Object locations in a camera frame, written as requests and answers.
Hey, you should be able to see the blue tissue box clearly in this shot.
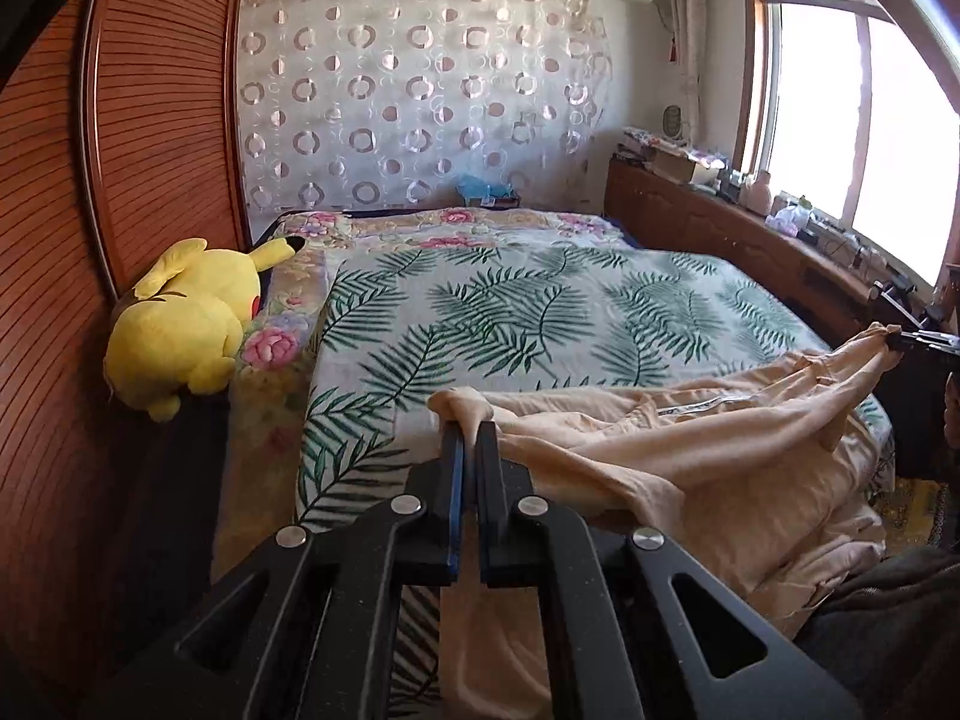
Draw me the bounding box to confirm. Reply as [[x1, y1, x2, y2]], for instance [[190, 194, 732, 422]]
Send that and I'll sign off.
[[455, 176, 521, 210]]

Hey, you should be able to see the cardboard box on cabinet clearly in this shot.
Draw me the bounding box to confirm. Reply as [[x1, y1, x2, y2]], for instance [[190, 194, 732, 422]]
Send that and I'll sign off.
[[647, 142, 726, 185]]

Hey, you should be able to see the person's right hand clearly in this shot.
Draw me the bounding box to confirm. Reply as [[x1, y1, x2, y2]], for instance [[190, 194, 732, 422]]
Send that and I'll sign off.
[[944, 374, 960, 452]]

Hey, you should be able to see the white plastic bag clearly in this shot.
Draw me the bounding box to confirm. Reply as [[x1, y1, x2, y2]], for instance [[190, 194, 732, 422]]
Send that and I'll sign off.
[[765, 203, 812, 238]]

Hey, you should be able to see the white side window curtain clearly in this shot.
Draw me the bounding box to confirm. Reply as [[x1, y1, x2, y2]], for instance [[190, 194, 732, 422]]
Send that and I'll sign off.
[[670, 0, 708, 145]]

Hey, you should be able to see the pink ceramic vase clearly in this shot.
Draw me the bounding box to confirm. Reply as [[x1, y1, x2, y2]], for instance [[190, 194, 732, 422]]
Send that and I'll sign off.
[[740, 169, 773, 218]]

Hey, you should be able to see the beige t-shirt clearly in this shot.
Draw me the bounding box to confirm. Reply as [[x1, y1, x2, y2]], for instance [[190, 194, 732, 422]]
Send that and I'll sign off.
[[426, 320, 904, 720]]

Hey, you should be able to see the sheer circle pattern curtain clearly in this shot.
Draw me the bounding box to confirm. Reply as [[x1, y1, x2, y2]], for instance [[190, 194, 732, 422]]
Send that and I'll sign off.
[[236, 0, 613, 218]]

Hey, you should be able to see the small round desk fan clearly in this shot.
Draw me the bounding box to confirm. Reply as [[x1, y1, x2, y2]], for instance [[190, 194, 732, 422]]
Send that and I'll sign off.
[[661, 104, 685, 142]]

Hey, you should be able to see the floral quilt bedspread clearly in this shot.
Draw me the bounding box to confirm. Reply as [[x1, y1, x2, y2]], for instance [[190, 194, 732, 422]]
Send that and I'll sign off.
[[210, 208, 631, 578]]

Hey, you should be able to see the wood framed window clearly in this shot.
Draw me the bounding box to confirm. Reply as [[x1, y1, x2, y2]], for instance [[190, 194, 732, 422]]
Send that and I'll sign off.
[[734, 0, 958, 289]]

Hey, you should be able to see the brown wooden low cabinet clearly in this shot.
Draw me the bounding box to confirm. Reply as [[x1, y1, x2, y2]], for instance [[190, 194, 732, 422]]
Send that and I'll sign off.
[[604, 158, 958, 483]]

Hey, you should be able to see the yellow Pikachu plush toy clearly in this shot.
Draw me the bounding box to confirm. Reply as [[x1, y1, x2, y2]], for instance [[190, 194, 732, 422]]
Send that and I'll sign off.
[[103, 236, 306, 422]]

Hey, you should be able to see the green palm leaf blanket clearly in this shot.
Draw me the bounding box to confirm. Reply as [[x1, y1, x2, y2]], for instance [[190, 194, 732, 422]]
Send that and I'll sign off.
[[294, 244, 895, 720]]

